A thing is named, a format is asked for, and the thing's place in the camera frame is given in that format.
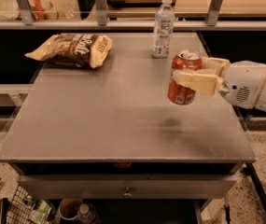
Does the grey cabinet drawer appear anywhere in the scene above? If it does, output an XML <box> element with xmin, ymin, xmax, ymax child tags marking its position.
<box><xmin>18</xmin><ymin>174</ymin><xmax>236</xmax><ymax>200</ymax></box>

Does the paper cup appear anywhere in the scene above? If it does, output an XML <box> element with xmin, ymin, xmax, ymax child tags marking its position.
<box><xmin>57</xmin><ymin>199</ymin><xmax>82</xmax><ymax>224</ymax></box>

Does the small bottle below table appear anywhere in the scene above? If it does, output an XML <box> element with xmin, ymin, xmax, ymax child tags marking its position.
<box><xmin>77</xmin><ymin>203</ymin><xmax>97</xmax><ymax>224</ymax></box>

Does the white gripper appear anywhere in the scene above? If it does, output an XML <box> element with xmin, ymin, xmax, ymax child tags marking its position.
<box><xmin>173</xmin><ymin>57</ymin><xmax>266</xmax><ymax>108</ymax></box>

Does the orange white bag on shelf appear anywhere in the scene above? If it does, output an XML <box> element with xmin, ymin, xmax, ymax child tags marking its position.
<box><xmin>28</xmin><ymin>0</ymin><xmax>59</xmax><ymax>20</ymax></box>

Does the wire basket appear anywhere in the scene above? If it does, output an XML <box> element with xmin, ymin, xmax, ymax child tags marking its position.
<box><xmin>0</xmin><ymin>186</ymin><xmax>52</xmax><ymax>224</ymax></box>

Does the orange soda can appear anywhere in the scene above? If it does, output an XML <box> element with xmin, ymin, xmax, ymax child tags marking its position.
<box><xmin>168</xmin><ymin>49</ymin><xmax>203</xmax><ymax>105</ymax></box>

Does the metal drawer knob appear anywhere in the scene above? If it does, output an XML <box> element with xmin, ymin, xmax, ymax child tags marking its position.
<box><xmin>123</xmin><ymin>188</ymin><xmax>133</xmax><ymax>199</ymax></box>

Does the brown yellow chip bag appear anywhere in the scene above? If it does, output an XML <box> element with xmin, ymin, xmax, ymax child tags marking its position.
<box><xmin>25</xmin><ymin>34</ymin><xmax>113</xmax><ymax>69</ymax></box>

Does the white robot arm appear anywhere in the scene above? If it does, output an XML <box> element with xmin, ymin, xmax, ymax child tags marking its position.
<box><xmin>174</xmin><ymin>57</ymin><xmax>266</xmax><ymax>112</ymax></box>

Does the clear plastic water bottle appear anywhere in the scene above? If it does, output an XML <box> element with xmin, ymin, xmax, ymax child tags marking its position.
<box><xmin>152</xmin><ymin>0</ymin><xmax>175</xmax><ymax>58</ymax></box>

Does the red object inside drawer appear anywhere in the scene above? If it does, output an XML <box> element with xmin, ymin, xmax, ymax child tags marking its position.
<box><xmin>113</xmin><ymin>162</ymin><xmax>132</xmax><ymax>169</ymax></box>

